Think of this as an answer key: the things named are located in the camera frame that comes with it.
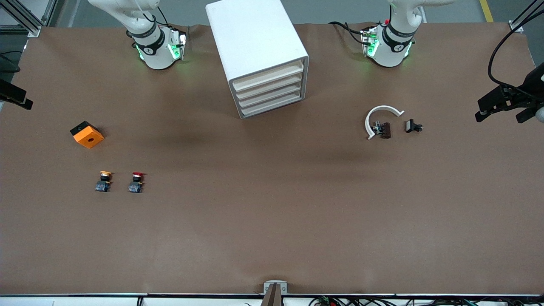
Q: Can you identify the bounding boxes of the red push button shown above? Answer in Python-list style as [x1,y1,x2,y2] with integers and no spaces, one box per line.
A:
[128,171,146,194]

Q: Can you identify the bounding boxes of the white tray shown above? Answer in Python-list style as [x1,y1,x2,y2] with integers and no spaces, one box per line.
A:
[235,70,305,100]

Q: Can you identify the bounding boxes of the orange button box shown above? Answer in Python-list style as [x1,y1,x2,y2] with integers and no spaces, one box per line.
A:
[70,121,105,149]

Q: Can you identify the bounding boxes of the yellow push button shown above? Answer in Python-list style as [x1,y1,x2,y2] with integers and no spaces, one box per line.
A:
[95,171,114,193]

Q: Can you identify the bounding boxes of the dark brown terminal block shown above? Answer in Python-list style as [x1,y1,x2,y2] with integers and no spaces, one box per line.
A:
[372,121,391,139]

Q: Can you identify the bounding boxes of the brown table mat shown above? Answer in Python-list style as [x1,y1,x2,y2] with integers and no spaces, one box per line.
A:
[0,21,544,296]

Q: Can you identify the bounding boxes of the brown pole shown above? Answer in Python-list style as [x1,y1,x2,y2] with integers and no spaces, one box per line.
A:
[260,283,283,306]

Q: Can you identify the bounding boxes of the black left camera cable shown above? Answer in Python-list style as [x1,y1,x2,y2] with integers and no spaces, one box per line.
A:
[487,23,544,100]

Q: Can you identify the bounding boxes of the aluminium frame post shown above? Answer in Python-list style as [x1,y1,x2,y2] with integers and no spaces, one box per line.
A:
[0,0,58,38]
[509,0,544,33]

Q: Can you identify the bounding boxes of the white curved plastic bracket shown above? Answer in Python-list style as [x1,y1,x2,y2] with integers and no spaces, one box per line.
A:
[365,105,404,140]

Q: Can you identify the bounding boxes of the black base cable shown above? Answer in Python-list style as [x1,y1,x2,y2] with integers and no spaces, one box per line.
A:
[329,20,366,45]

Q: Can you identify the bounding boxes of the grey metal bracket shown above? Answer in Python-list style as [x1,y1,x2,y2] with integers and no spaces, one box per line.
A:
[263,280,288,295]

